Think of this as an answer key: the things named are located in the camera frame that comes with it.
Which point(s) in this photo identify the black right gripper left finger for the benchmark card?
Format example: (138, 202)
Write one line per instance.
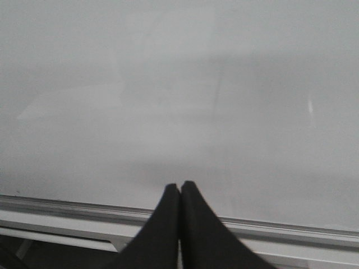
(156, 244)

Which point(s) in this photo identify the aluminium whiteboard marker tray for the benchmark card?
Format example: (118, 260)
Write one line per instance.
(110, 228)

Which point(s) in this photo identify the white whiteboard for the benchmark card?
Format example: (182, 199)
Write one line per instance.
(106, 102)

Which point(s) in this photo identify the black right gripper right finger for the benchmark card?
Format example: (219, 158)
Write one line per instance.
(205, 241)

